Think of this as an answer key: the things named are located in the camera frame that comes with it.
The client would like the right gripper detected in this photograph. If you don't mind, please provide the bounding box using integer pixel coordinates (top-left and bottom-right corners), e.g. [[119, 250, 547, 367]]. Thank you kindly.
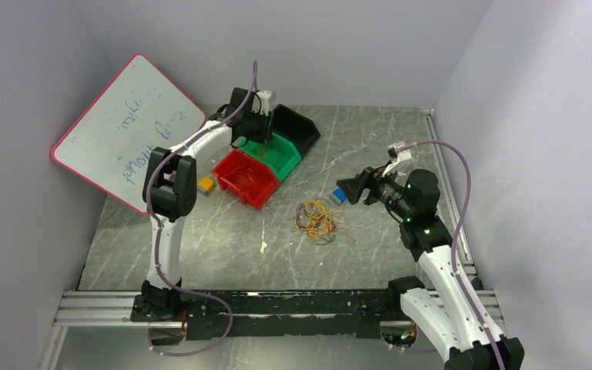
[[336, 161, 414, 220]]

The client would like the yellow cable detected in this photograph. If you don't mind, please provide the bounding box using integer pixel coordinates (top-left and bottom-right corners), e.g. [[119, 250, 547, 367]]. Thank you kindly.
[[295, 199, 335, 238]]

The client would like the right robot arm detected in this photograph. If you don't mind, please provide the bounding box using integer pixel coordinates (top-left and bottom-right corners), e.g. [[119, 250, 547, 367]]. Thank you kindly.
[[336, 167, 525, 369]]

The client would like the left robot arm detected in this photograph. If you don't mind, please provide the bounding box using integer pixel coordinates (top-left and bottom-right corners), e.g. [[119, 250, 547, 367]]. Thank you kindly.
[[131, 88, 274, 321]]

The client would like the blue eraser block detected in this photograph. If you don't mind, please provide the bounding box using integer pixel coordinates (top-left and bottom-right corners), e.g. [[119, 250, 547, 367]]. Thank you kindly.
[[328, 188, 348, 207]]

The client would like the green plastic bin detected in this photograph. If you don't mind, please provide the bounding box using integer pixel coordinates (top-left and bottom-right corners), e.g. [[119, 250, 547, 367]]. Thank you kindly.
[[239, 133, 301, 183]]

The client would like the black plastic bin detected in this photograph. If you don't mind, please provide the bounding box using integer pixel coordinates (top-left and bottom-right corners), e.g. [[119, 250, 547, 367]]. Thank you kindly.
[[271, 104, 321, 157]]

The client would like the red plastic bin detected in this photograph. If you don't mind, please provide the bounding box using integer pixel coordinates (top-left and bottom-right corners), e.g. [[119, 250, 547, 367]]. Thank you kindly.
[[211, 149, 280, 210]]

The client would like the yellow eraser block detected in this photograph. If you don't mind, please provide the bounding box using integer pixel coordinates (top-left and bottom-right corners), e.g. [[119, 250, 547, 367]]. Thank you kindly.
[[197, 177, 216, 197]]

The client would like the pink framed whiteboard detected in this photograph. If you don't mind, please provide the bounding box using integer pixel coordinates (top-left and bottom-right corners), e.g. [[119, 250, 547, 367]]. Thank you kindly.
[[51, 53, 205, 214]]

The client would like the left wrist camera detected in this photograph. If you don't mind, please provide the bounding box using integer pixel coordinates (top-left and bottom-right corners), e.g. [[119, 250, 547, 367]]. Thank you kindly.
[[251, 89, 275, 116]]

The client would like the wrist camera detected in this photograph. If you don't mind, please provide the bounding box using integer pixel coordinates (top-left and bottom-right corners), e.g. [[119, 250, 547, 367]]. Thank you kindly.
[[382, 142, 412, 177], [251, 89, 275, 116]]

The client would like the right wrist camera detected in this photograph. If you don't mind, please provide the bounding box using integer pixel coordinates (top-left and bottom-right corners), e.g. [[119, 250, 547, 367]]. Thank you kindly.
[[382, 142, 412, 177]]

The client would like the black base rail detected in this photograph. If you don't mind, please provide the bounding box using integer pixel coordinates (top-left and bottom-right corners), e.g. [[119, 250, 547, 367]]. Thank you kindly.
[[129, 289, 418, 346]]

